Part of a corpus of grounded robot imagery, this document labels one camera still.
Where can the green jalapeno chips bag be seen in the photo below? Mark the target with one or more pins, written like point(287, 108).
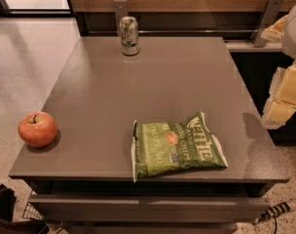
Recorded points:
point(166, 147)

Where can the left metal wall bracket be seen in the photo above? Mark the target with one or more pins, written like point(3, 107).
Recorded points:
point(121, 10)

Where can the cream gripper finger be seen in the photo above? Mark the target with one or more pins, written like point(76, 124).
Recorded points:
point(281, 103)
point(275, 32)

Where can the grey table drawer front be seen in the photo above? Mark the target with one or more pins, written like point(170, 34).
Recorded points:
point(148, 209)

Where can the red apple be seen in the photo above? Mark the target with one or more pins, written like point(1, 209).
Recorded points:
point(37, 129)

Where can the metal wall bracket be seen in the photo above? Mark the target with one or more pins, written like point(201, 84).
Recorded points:
point(121, 10)
point(267, 18)

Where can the right metal wall bracket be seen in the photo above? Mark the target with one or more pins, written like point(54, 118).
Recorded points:
point(267, 18)

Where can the wire basket under table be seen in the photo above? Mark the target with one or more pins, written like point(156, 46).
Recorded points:
point(30, 212)

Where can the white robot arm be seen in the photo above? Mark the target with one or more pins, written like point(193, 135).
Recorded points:
point(288, 42)

